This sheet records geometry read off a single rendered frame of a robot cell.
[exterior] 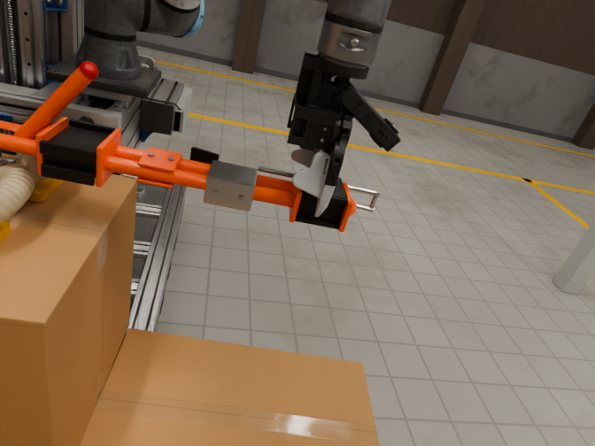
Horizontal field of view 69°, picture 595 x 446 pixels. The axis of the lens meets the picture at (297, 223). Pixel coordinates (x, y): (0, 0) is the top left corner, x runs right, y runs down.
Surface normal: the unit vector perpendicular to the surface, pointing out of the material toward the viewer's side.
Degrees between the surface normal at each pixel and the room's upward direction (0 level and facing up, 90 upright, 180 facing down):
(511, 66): 90
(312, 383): 0
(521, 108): 90
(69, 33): 90
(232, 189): 90
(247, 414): 0
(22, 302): 0
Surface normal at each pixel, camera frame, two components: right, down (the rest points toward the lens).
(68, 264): 0.24, -0.84
